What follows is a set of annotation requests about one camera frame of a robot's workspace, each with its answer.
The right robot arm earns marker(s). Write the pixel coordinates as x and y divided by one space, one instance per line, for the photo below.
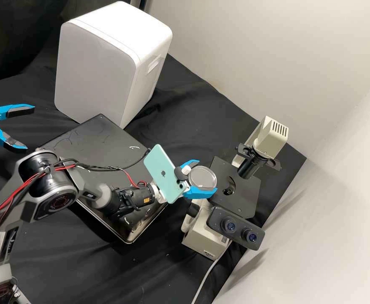
50 187

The cream microscope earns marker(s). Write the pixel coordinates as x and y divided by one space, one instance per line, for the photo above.
204 234

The petri dish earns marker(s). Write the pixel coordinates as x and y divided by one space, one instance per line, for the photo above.
203 177

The black tray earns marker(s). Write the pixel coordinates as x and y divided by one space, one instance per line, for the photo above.
102 139

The white box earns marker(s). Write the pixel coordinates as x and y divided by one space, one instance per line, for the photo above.
109 63

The right wrist camera phone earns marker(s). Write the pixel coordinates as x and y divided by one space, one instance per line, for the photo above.
162 174

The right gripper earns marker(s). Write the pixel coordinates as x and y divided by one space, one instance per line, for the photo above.
159 194

